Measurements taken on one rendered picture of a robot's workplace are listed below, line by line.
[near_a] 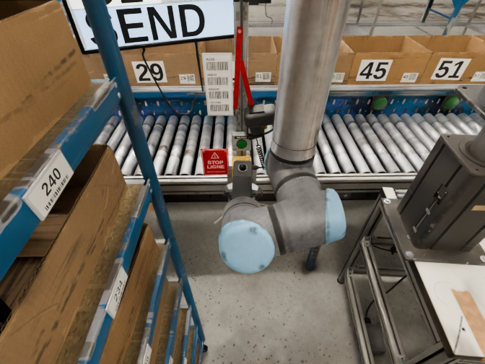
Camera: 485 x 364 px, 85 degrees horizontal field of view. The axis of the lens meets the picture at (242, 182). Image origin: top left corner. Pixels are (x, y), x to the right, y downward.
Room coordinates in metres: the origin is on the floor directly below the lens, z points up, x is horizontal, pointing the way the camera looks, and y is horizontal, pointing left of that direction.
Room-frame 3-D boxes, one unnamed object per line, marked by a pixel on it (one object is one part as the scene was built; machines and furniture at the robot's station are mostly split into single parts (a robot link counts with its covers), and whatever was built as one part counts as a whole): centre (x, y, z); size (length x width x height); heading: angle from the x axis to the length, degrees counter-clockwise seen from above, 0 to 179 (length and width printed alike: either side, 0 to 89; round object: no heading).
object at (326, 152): (1.10, -0.40, 0.72); 0.52 x 0.05 x 0.05; 1
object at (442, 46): (1.57, -1.15, 0.96); 0.39 x 0.29 x 0.17; 91
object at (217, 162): (0.79, 0.07, 0.85); 0.16 x 0.01 x 0.13; 91
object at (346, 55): (1.55, -0.37, 0.96); 0.39 x 0.29 x 0.17; 91
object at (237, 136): (0.79, 0.00, 0.95); 0.07 x 0.03 x 0.07; 91
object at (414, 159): (1.10, -0.79, 0.72); 0.52 x 0.05 x 0.05; 1
